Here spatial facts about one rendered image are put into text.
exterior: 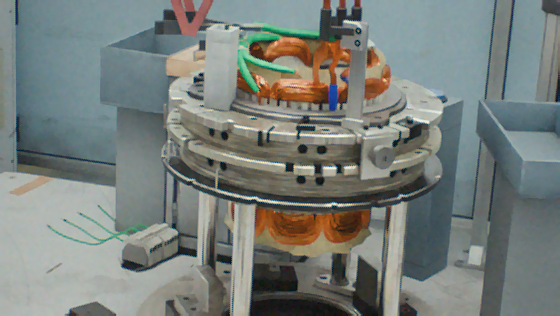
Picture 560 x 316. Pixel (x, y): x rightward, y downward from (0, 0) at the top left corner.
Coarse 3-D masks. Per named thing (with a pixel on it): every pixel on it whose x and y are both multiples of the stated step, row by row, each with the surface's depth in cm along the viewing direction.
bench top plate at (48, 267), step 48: (0, 192) 197; (48, 192) 199; (96, 192) 200; (0, 240) 179; (48, 240) 180; (96, 240) 181; (0, 288) 163; (48, 288) 164; (96, 288) 165; (144, 288) 166; (432, 288) 173; (480, 288) 174
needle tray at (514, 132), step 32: (480, 128) 159; (512, 128) 162; (544, 128) 162; (512, 160) 142; (544, 160) 138; (512, 192) 147; (544, 192) 139; (512, 224) 148; (544, 224) 148; (512, 256) 149; (544, 256) 149; (512, 288) 150; (544, 288) 151
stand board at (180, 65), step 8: (192, 48) 177; (176, 56) 172; (184, 56) 172; (168, 64) 171; (176, 64) 170; (184, 64) 170; (192, 64) 169; (200, 64) 169; (168, 72) 171; (176, 72) 170; (184, 72) 170
